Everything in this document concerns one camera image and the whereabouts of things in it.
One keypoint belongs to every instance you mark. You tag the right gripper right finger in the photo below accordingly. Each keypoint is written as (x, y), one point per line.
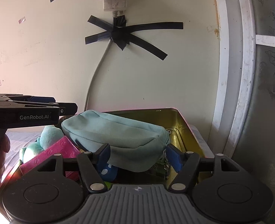
(186, 167)

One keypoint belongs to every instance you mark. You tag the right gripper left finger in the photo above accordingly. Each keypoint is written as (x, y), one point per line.
(90, 165)

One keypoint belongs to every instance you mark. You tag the pink wallet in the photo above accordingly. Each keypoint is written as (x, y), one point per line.
(62, 146)

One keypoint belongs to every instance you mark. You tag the teal zip pouch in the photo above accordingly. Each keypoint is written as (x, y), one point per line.
(135, 145)

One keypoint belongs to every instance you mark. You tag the teal plush elephant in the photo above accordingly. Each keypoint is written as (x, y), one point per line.
(48, 137)

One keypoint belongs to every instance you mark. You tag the pink gold tin box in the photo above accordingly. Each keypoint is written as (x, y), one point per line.
(183, 135)

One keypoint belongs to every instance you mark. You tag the striped bed sheet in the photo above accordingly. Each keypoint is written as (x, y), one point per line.
(24, 146)

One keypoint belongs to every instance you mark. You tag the white window frame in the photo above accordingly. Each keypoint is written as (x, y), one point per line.
(238, 40)

